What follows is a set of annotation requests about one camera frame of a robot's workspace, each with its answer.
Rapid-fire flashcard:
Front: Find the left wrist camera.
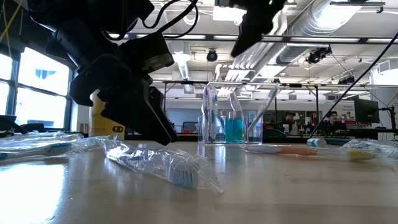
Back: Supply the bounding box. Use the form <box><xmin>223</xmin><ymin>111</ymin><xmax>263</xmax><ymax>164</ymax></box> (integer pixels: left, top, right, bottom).
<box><xmin>119</xmin><ymin>30</ymin><xmax>175</xmax><ymax>75</ymax></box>

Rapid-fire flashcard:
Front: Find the black monitor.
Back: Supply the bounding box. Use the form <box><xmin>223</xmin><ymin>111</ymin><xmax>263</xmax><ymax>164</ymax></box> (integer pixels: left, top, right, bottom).
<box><xmin>353</xmin><ymin>98</ymin><xmax>381</xmax><ymax>124</ymax></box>

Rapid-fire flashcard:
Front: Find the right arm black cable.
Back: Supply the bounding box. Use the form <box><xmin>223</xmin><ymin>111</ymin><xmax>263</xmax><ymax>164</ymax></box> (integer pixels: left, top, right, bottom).
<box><xmin>310</xmin><ymin>30</ymin><xmax>398</xmax><ymax>138</ymax></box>

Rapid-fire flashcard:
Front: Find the orange yellow toothbrush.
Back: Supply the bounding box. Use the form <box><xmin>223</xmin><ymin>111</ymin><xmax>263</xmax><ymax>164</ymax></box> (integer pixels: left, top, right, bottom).
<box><xmin>243</xmin><ymin>143</ymin><xmax>396</xmax><ymax>162</ymax></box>

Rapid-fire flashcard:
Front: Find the person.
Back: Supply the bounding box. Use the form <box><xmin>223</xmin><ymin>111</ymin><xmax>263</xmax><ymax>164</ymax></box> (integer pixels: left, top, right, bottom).
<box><xmin>281</xmin><ymin>110</ymin><xmax>301</xmax><ymax>134</ymax></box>
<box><xmin>323</xmin><ymin>110</ymin><xmax>346</xmax><ymax>134</ymax></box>

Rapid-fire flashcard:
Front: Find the yellow wipes canister white lid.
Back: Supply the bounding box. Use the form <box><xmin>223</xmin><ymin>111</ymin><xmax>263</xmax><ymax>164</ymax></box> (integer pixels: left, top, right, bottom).
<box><xmin>88</xmin><ymin>90</ymin><xmax>126</xmax><ymax>141</ymax></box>

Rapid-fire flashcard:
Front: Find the black ceiling spotlight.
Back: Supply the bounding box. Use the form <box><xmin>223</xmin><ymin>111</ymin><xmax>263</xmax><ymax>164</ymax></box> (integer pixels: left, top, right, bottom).
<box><xmin>306</xmin><ymin>45</ymin><xmax>333</xmax><ymax>65</ymax></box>

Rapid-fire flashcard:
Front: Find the large glass window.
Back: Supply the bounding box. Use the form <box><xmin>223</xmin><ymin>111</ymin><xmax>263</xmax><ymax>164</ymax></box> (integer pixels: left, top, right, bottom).
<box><xmin>0</xmin><ymin>46</ymin><xmax>74</xmax><ymax>131</ymax></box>

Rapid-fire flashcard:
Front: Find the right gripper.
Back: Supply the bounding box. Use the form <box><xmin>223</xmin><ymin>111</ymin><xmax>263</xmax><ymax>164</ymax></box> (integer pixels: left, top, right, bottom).
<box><xmin>228</xmin><ymin>0</ymin><xmax>287</xmax><ymax>58</ymax></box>

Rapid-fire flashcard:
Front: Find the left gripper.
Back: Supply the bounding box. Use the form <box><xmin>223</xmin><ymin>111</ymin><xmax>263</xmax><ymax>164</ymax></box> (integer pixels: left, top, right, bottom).
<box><xmin>45</xmin><ymin>27</ymin><xmax>179</xmax><ymax>147</ymax></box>

